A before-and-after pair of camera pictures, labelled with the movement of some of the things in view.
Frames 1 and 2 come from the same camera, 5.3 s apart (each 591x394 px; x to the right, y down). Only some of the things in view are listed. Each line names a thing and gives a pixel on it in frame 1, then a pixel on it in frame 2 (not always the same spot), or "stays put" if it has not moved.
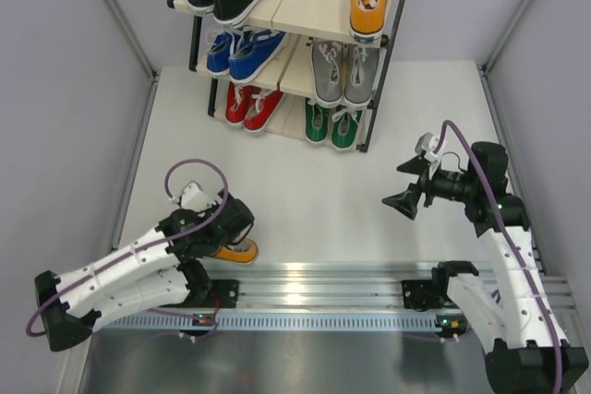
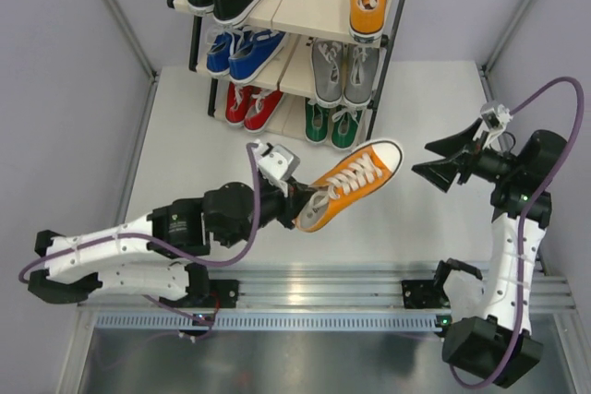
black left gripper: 231,239 to 292,204
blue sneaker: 258,48 stays put
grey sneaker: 327,63 stays put
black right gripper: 407,201 to 441,173
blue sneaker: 219,46 stays put
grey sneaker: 362,62 stays put
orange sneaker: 244,252 to 361,173
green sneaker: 316,121 stays put
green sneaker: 344,127 stays put
